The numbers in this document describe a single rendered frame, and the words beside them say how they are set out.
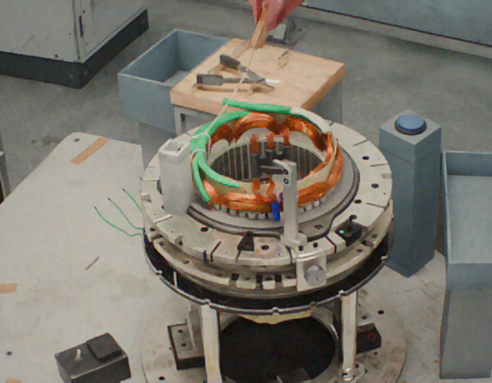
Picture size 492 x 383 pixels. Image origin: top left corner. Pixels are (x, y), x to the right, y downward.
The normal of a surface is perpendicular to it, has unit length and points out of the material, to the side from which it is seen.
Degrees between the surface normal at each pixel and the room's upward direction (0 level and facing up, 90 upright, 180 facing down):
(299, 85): 0
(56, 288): 0
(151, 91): 90
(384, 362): 0
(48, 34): 90
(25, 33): 90
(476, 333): 90
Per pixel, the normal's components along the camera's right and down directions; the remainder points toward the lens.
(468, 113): -0.04, -0.81
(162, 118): -0.50, 0.53
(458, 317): -0.11, 0.58
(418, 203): 0.70, 0.39
